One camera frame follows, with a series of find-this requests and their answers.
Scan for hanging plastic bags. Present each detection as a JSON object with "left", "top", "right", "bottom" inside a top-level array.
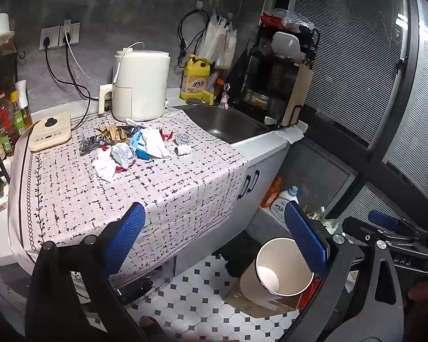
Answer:
[{"left": 200, "top": 14, "right": 238, "bottom": 70}]

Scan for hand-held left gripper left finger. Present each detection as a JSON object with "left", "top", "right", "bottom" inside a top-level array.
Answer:
[{"left": 25, "top": 202, "right": 147, "bottom": 342}]

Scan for white bowl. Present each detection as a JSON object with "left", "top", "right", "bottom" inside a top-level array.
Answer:
[{"left": 271, "top": 31, "right": 305, "bottom": 61}]

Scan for orange packet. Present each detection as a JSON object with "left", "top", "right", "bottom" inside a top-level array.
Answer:
[{"left": 260, "top": 176, "right": 282, "bottom": 209}]

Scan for brown paper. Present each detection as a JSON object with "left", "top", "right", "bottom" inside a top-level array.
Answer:
[{"left": 96, "top": 125, "right": 129, "bottom": 145}]

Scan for red cap oil bottle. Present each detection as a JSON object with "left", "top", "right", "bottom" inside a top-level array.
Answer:
[{"left": 0, "top": 91, "right": 15, "bottom": 157}]

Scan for white air fryer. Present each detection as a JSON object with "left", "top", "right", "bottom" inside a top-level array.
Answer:
[{"left": 99, "top": 48, "right": 171, "bottom": 122}]

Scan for small pink bottle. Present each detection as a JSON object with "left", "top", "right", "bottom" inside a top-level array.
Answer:
[{"left": 218, "top": 83, "right": 232, "bottom": 110}]

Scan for beige trash bin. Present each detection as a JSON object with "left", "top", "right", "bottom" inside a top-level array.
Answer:
[{"left": 240, "top": 237, "right": 315, "bottom": 303}]

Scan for blue medicine box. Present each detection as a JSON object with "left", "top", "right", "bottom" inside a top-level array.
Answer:
[{"left": 128, "top": 132, "right": 154, "bottom": 161}]

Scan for yellow cap sauce bottle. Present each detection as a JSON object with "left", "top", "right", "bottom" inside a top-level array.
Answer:
[{"left": 9, "top": 91, "right": 27, "bottom": 134}]

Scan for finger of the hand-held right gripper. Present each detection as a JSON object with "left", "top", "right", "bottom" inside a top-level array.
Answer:
[
  {"left": 342, "top": 216, "right": 414, "bottom": 248},
  {"left": 367, "top": 209, "right": 419, "bottom": 236}
]

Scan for white power cable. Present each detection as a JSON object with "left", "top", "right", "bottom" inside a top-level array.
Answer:
[{"left": 65, "top": 34, "right": 145, "bottom": 89}]

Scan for white plastic bag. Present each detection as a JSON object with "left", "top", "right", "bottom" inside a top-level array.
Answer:
[{"left": 143, "top": 127, "right": 172, "bottom": 159}]

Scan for flat cardboard box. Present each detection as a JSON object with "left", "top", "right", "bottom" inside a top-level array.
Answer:
[{"left": 224, "top": 280, "right": 300, "bottom": 319}]

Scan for metal pot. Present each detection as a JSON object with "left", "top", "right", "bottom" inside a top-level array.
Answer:
[{"left": 243, "top": 87, "right": 272, "bottom": 109}]

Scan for clear plastic bag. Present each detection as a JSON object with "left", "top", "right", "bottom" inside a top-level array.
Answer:
[{"left": 260, "top": 8, "right": 314, "bottom": 34}]

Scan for steel sink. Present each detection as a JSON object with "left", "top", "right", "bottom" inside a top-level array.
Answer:
[{"left": 178, "top": 105, "right": 272, "bottom": 145}]

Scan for patterned white tablecloth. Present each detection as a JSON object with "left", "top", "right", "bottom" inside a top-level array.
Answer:
[{"left": 8, "top": 109, "right": 261, "bottom": 287}]

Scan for white sink cabinet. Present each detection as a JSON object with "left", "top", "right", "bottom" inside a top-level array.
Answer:
[{"left": 175, "top": 128, "right": 309, "bottom": 268}]

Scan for hanging black cable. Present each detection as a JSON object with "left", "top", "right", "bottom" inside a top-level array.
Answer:
[{"left": 177, "top": 9, "right": 209, "bottom": 68}]

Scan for printed wrapper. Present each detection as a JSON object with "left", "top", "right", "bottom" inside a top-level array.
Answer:
[{"left": 110, "top": 142, "right": 138, "bottom": 172}]

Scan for black power cable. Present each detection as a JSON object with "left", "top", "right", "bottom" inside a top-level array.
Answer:
[{"left": 43, "top": 39, "right": 91, "bottom": 131}]

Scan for yellow dish soap bottle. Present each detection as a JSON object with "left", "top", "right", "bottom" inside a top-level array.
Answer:
[{"left": 180, "top": 54, "right": 215, "bottom": 102}]

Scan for white tissue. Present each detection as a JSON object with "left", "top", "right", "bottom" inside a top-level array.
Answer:
[{"left": 93, "top": 148, "right": 115, "bottom": 182}]

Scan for dark snack wrapper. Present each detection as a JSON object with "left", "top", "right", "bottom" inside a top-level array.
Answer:
[{"left": 123, "top": 118, "right": 146, "bottom": 131}]

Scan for grey wall socket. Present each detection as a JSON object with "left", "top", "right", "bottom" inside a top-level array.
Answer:
[
  {"left": 39, "top": 26, "right": 61, "bottom": 50},
  {"left": 59, "top": 22, "right": 81, "bottom": 47}
]

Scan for white cloth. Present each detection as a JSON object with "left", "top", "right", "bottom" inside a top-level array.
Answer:
[{"left": 276, "top": 126, "right": 305, "bottom": 143}]

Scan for silver foil wrapper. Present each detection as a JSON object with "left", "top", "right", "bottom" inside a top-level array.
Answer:
[{"left": 79, "top": 136, "right": 108, "bottom": 155}]

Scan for wooden cutting board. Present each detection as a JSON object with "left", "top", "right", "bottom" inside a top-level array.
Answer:
[{"left": 282, "top": 65, "right": 314, "bottom": 125}]

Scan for beige induction cooker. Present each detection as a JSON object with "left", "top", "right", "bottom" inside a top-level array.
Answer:
[{"left": 29, "top": 113, "right": 73, "bottom": 152}]

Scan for white top spray bottle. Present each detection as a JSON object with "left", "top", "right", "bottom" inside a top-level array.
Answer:
[{"left": 15, "top": 80, "right": 33, "bottom": 129}]

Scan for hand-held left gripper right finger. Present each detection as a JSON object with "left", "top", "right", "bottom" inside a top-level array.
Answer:
[{"left": 282, "top": 201, "right": 406, "bottom": 342}]

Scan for black dish rack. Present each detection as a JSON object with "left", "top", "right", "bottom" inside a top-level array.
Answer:
[{"left": 232, "top": 14, "right": 322, "bottom": 129}]

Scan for white detergent bottle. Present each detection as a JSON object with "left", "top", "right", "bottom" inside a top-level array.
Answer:
[{"left": 270, "top": 185, "right": 299, "bottom": 223}]

